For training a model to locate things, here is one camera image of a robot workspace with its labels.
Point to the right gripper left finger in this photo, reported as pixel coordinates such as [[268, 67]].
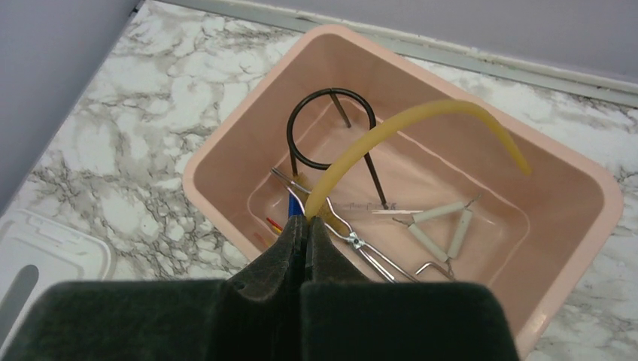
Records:
[[254, 315]]

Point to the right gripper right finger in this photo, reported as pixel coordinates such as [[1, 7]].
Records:
[[363, 320]]

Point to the red yellow green spoon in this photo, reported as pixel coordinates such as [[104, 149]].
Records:
[[276, 228]]

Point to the yellow rubber tube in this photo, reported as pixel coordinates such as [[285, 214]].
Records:
[[397, 123]]

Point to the metal crucible tongs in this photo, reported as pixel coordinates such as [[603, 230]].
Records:
[[344, 231]]

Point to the pink plastic bin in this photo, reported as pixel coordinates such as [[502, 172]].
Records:
[[530, 238]]

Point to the black wire tripod stand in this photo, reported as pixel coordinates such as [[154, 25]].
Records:
[[321, 125]]

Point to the white plastic tray lid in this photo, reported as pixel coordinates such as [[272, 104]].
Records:
[[37, 253]]

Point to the glass thermometer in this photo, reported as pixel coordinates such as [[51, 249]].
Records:
[[374, 208]]

